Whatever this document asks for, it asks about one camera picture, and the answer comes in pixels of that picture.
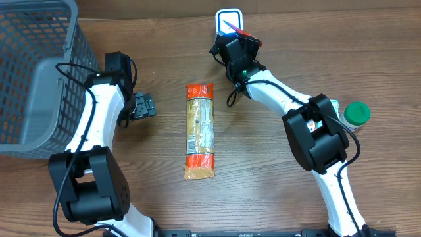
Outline red snack bar packet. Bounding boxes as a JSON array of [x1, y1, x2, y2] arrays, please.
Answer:
[[224, 20, 262, 47]]

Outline orange noodle packet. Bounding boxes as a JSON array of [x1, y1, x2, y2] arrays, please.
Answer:
[[184, 84, 215, 180]]

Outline green wet wipes packet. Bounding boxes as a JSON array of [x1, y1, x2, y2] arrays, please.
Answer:
[[330, 99, 339, 117]]

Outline green lid Knorr jar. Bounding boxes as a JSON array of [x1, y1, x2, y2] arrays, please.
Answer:
[[339, 101, 371, 132]]

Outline orange tissue packet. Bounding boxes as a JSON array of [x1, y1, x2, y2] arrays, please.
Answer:
[[307, 120, 323, 132]]

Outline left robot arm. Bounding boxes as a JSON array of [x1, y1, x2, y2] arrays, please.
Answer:
[[48, 51, 164, 237]]

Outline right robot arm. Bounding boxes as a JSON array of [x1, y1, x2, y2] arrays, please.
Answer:
[[210, 32, 372, 236]]

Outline white barcode scanner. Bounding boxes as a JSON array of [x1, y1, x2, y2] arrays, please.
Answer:
[[215, 8, 243, 35]]

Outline grey plastic shopping basket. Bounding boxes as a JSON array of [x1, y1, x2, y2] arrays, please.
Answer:
[[1, 0, 99, 159]]

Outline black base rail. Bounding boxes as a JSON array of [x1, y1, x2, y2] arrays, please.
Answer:
[[157, 228, 397, 237]]

